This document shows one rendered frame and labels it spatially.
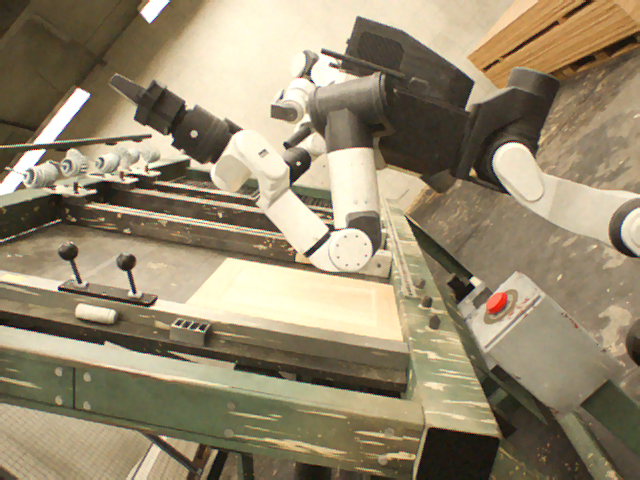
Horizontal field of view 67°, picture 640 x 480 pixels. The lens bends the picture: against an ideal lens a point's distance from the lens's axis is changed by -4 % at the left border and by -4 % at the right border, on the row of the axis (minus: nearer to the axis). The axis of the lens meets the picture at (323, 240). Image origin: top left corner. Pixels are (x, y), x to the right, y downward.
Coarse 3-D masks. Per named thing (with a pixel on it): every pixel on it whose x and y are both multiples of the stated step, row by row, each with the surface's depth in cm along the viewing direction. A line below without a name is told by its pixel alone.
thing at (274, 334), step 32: (0, 288) 101; (32, 288) 101; (128, 320) 101; (160, 320) 100; (192, 320) 100; (224, 320) 100; (256, 320) 102; (320, 352) 99; (352, 352) 99; (384, 352) 98
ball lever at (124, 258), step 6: (126, 252) 94; (120, 258) 93; (126, 258) 93; (132, 258) 94; (120, 264) 93; (126, 264) 93; (132, 264) 94; (126, 270) 94; (132, 276) 98; (132, 282) 99; (132, 288) 100; (132, 294) 101; (138, 294) 101
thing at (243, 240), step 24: (72, 192) 157; (96, 192) 164; (72, 216) 159; (96, 216) 158; (120, 216) 158; (144, 216) 157; (168, 216) 161; (168, 240) 158; (192, 240) 158; (216, 240) 157; (240, 240) 157; (264, 240) 156; (384, 264) 155
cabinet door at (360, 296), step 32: (224, 288) 122; (256, 288) 127; (288, 288) 130; (320, 288) 134; (352, 288) 138; (384, 288) 141; (288, 320) 110; (320, 320) 113; (352, 320) 116; (384, 320) 118
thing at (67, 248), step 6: (60, 246) 94; (66, 246) 94; (72, 246) 94; (60, 252) 94; (66, 252) 93; (72, 252) 94; (78, 252) 96; (66, 258) 94; (72, 258) 95; (72, 264) 97; (78, 276) 100; (78, 282) 101; (84, 282) 102
